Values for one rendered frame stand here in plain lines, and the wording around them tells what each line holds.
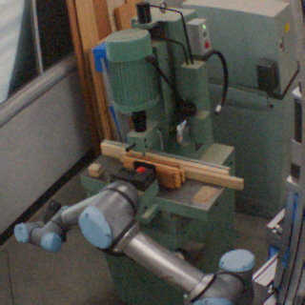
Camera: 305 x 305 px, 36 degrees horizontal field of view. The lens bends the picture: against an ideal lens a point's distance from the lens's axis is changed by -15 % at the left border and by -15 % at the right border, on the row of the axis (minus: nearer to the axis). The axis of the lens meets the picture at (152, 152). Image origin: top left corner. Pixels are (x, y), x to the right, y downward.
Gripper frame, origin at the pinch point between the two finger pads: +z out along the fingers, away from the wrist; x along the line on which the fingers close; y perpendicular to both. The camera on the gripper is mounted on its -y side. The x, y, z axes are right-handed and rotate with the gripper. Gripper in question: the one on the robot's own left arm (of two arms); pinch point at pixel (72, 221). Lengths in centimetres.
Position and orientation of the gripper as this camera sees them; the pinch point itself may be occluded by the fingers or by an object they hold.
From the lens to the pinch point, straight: 204.9
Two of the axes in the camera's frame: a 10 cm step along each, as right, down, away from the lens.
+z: 5.1, -0.3, 8.6
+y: -1.5, 9.8, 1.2
